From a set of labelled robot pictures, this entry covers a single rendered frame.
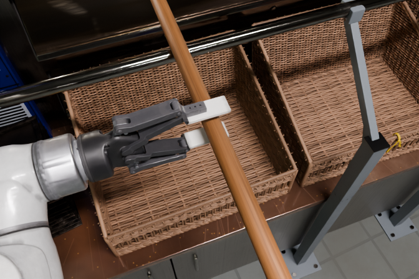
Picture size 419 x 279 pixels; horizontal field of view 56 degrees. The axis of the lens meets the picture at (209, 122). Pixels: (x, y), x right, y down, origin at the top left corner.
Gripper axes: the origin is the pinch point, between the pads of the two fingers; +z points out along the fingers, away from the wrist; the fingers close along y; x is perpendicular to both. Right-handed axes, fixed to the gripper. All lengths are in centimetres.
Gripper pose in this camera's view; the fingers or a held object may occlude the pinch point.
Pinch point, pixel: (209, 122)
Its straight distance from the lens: 63.4
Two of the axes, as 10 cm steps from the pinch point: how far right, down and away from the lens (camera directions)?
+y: 0.0, 5.7, 8.2
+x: 3.4, 7.8, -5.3
